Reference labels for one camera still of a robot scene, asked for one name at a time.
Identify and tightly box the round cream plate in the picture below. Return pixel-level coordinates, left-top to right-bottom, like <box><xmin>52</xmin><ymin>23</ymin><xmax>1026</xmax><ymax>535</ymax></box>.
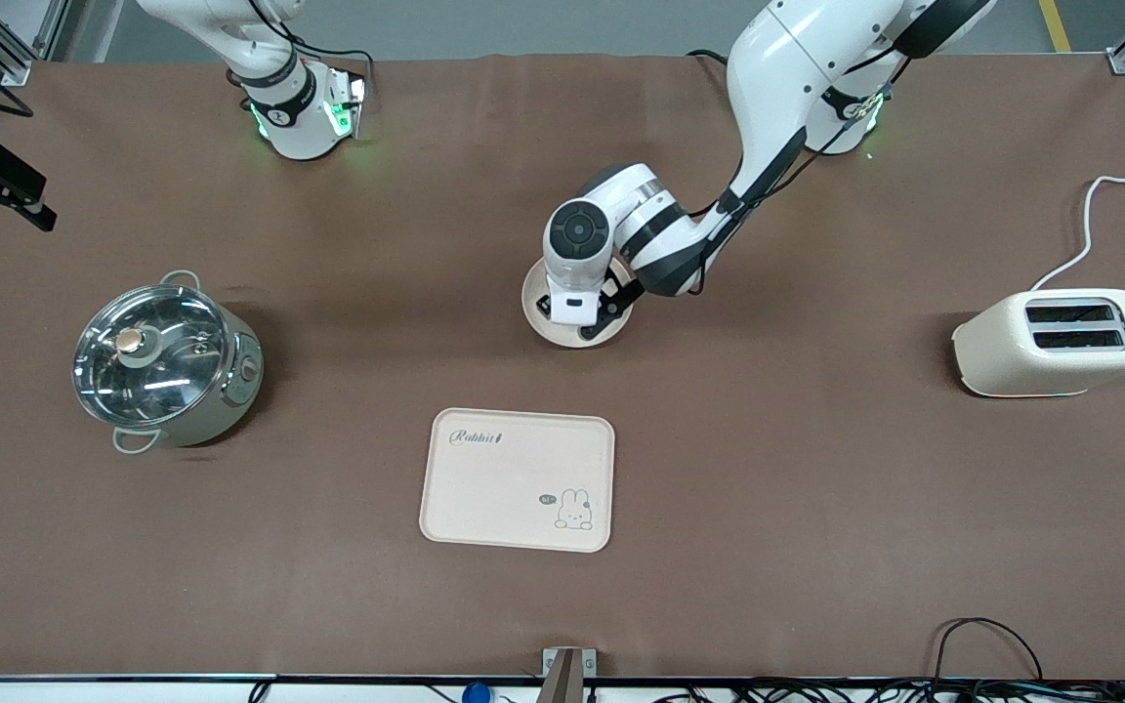
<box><xmin>521</xmin><ymin>258</ymin><xmax>638</xmax><ymax>351</ymax></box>

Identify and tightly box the cream rabbit print tray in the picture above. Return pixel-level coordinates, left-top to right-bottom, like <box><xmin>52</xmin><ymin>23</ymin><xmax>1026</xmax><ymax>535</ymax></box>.
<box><xmin>418</xmin><ymin>407</ymin><xmax>616</xmax><ymax>554</ymax></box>

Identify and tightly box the glass pot lid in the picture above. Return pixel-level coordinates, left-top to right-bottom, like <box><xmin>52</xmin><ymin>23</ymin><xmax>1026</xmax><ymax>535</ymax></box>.
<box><xmin>71</xmin><ymin>283</ymin><xmax>237</xmax><ymax>431</ymax></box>

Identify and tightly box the brown table mat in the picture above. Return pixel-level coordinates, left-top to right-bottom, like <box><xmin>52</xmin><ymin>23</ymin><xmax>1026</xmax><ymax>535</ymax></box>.
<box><xmin>0</xmin><ymin>51</ymin><xmax>1125</xmax><ymax>681</ymax></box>

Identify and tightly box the steel electric cooking pot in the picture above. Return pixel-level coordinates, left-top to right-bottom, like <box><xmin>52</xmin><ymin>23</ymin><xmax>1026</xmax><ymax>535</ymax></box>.
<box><xmin>74</xmin><ymin>269</ymin><xmax>266</xmax><ymax>455</ymax></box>

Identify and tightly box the cream two-slot toaster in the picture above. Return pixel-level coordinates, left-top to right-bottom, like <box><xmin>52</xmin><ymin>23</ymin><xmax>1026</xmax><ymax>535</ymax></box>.
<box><xmin>951</xmin><ymin>288</ymin><xmax>1125</xmax><ymax>398</ymax></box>

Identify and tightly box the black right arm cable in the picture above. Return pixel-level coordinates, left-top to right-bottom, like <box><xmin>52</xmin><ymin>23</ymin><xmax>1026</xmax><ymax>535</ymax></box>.
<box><xmin>248</xmin><ymin>0</ymin><xmax>376</xmax><ymax>75</ymax></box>

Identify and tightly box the grey metal camera bracket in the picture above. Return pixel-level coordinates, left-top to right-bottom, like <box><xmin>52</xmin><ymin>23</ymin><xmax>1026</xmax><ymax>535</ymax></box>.
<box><xmin>541</xmin><ymin>646</ymin><xmax>599</xmax><ymax>703</ymax></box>

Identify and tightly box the white toaster power cable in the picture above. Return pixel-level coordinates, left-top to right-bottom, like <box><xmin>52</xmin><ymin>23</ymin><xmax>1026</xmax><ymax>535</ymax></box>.
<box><xmin>1029</xmin><ymin>173</ymin><xmax>1125</xmax><ymax>292</ymax></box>

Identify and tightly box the black looped cable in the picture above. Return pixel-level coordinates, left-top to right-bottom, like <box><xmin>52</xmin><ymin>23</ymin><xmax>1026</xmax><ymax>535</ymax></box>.
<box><xmin>931</xmin><ymin>616</ymin><xmax>1045</xmax><ymax>684</ymax></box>

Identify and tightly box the black cable bundle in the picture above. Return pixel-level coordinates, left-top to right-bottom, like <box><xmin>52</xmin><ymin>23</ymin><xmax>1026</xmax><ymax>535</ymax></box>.
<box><xmin>621</xmin><ymin>679</ymin><xmax>1125</xmax><ymax>703</ymax></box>

